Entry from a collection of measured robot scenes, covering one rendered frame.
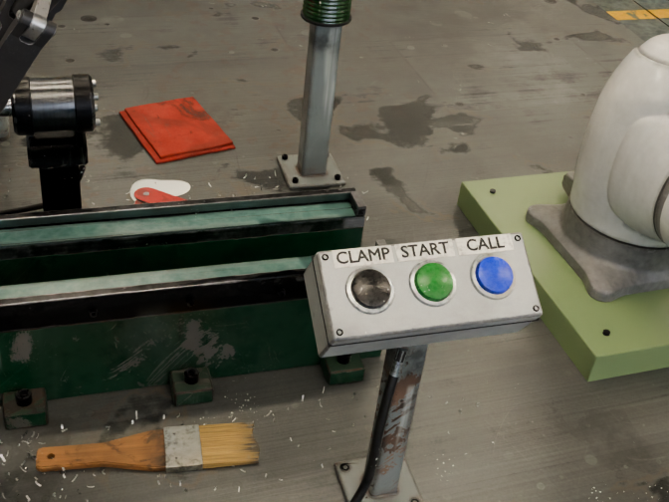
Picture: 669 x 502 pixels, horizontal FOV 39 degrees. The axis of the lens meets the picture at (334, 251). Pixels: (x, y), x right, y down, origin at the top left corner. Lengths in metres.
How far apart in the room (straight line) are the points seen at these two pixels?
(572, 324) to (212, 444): 0.42
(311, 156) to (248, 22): 0.52
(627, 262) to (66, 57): 0.94
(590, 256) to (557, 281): 0.05
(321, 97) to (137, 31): 0.54
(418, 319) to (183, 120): 0.77
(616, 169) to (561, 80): 0.64
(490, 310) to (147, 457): 0.37
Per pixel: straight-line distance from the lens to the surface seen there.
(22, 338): 0.92
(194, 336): 0.94
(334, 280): 0.69
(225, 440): 0.92
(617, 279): 1.13
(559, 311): 1.09
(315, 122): 1.25
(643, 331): 1.10
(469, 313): 0.72
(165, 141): 1.35
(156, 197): 1.21
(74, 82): 0.99
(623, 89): 1.07
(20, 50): 0.72
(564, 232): 1.18
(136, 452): 0.92
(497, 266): 0.73
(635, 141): 1.06
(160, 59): 1.59
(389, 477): 0.88
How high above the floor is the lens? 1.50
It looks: 37 degrees down
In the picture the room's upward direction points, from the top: 7 degrees clockwise
